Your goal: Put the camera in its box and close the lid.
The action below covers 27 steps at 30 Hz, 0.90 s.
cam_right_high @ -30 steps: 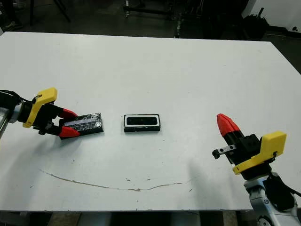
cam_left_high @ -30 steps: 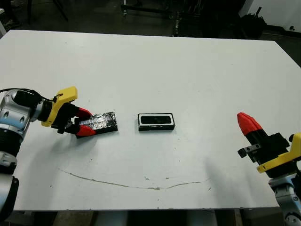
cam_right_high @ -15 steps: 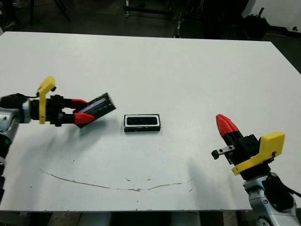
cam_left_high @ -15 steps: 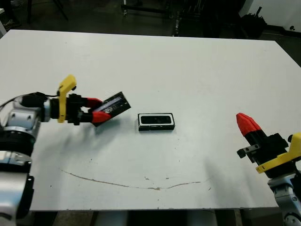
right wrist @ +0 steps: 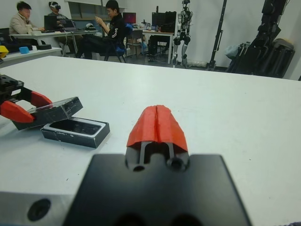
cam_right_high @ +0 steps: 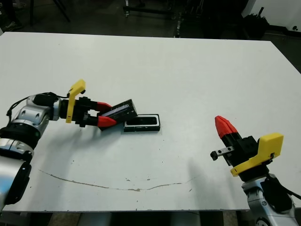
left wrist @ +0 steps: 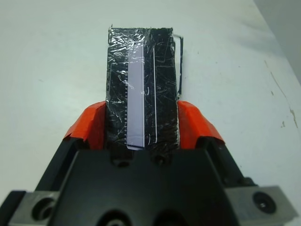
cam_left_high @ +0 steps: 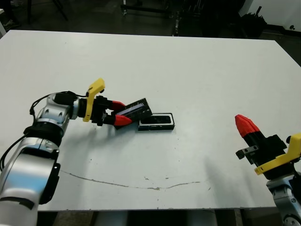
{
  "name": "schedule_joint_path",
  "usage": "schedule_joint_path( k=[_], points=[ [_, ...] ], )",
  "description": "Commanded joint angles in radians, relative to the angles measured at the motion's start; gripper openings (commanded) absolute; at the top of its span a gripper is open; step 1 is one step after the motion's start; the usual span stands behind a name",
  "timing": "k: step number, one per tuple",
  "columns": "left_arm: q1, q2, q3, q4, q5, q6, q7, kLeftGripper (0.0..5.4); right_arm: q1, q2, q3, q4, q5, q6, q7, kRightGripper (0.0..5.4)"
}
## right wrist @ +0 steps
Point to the black camera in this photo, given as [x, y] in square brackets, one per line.
[75, 127]

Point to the silver black humanoid robot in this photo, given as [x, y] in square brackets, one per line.
[185, 18]

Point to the black equipment bags heap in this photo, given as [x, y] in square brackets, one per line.
[265, 54]

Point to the flat black object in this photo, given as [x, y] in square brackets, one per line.
[44, 47]

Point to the person wearing VR headset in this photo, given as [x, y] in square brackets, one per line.
[56, 9]

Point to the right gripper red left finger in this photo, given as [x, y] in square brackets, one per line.
[145, 127]

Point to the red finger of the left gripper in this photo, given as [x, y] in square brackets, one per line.
[14, 111]
[40, 99]

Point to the white side table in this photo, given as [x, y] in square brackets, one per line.
[35, 53]

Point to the black laptop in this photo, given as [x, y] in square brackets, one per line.
[68, 24]
[50, 23]

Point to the large black monitor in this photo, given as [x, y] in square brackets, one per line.
[164, 22]

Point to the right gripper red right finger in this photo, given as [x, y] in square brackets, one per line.
[170, 127]

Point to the white cap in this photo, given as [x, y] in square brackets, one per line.
[90, 26]

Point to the long white desk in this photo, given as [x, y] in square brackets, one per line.
[47, 34]

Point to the grey plastic bag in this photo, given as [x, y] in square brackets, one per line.
[231, 51]

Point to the white desk wooden top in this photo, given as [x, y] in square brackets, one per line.
[155, 33]

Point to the yellow plastic object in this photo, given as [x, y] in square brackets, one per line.
[3, 50]

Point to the black gantry stand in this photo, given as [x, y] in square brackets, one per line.
[217, 35]

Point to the black chair under desk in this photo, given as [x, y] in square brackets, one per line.
[155, 44]

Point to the seated person in black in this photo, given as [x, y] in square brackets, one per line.
[115, 28]

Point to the blue office chair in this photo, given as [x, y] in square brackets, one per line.
[128, 28]

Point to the black box white insert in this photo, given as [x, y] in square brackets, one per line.
[75, 140]

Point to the monitor with red screen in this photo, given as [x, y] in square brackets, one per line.
[129, 17]

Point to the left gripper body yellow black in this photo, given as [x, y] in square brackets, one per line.
[8, 88]

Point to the person in beige jacket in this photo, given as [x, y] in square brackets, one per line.
[20, 23]

